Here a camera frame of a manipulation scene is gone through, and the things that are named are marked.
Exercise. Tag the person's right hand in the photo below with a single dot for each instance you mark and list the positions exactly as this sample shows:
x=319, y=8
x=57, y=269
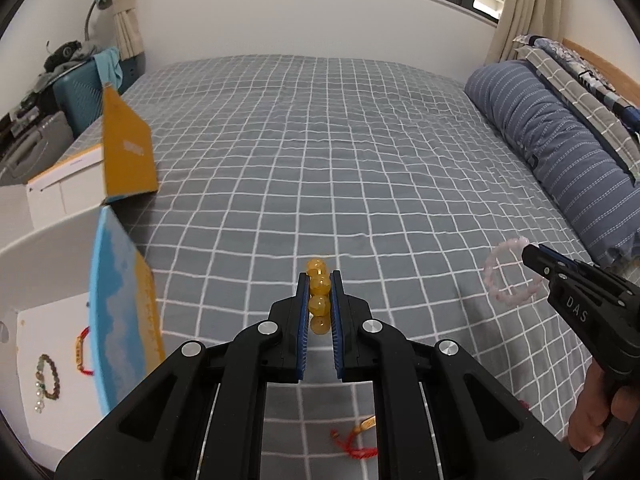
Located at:
x=585, y=410

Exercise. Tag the dark blue cabinet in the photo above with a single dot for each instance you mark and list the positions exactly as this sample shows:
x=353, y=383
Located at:
x=132, y=70

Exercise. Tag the grey checked bed sheet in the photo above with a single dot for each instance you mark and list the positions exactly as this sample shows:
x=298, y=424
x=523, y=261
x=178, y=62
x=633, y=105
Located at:
x=325, y=135

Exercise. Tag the grey bag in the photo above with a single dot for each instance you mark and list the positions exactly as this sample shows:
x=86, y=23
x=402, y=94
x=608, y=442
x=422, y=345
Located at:
x=35, y=145

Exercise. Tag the teal suitcase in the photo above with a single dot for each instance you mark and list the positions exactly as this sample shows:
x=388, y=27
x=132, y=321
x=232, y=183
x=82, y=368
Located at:
x=80, y=95

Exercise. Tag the beige curtain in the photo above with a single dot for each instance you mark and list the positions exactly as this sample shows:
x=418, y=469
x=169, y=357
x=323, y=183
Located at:
x=127, y=10
x=525, y=5

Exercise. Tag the wooden headboard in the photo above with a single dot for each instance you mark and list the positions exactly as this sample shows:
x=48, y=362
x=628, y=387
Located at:
x=610, y=60

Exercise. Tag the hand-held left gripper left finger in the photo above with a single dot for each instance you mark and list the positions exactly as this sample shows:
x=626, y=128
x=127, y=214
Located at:
x=301, y=320

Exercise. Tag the dark clothes pile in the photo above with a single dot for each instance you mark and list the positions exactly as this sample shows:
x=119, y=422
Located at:
x=65, y=55

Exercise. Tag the teal cloth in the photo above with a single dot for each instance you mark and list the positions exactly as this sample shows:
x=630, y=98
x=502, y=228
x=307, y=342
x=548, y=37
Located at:
x=107, y=67

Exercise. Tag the grey checked pillow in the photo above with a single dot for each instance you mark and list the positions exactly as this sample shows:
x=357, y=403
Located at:
x=560, y=75

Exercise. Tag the navy white plaid pillow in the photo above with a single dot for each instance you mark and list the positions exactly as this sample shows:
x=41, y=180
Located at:
x=595, y=77

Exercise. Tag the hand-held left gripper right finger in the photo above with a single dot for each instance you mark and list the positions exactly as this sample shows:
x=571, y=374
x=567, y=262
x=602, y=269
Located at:
x=337, y=330

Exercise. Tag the white box with blue flap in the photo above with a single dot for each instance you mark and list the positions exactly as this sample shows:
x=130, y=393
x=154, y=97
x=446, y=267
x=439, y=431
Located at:
x=125, y=310

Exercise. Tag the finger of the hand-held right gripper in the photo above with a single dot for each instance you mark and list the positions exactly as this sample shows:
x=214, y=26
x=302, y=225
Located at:
x=570, y=262
x=537, y=260

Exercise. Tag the blue striped pillow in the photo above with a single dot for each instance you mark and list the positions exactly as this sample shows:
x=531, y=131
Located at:
x=550, y=125

